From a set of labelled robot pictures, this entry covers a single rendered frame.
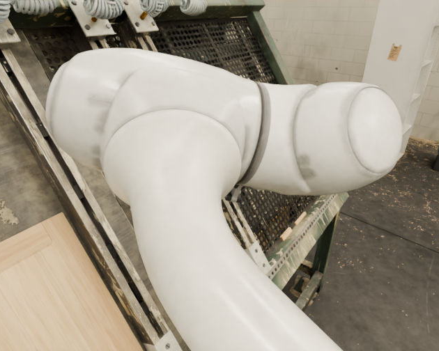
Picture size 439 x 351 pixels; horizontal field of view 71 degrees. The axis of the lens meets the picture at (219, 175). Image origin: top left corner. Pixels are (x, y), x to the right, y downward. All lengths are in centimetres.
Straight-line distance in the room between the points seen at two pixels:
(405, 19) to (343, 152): 393
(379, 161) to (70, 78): 24
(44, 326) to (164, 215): 77
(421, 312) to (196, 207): 255
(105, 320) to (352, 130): 83
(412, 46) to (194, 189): 401
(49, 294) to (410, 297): 237
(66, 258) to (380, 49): 389
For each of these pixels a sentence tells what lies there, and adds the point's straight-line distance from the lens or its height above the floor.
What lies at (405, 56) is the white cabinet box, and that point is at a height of 134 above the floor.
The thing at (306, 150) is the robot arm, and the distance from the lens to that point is 26.
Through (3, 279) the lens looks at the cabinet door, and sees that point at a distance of 90.
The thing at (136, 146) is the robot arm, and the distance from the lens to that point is 21.
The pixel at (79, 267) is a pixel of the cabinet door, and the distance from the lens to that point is 93.
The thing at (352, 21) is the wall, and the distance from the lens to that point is 584.
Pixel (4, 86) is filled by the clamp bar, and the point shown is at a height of 166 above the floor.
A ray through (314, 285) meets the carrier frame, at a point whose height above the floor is 18.
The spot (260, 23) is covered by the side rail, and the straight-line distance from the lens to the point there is 196.
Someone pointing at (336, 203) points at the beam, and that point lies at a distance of 189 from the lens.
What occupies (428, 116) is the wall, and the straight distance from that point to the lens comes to 567.
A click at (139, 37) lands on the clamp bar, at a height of 174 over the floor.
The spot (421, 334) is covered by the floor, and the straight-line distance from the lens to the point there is 255.
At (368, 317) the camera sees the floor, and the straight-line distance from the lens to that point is 249.
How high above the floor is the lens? 184
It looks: 29 degrees down
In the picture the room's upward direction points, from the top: straight up
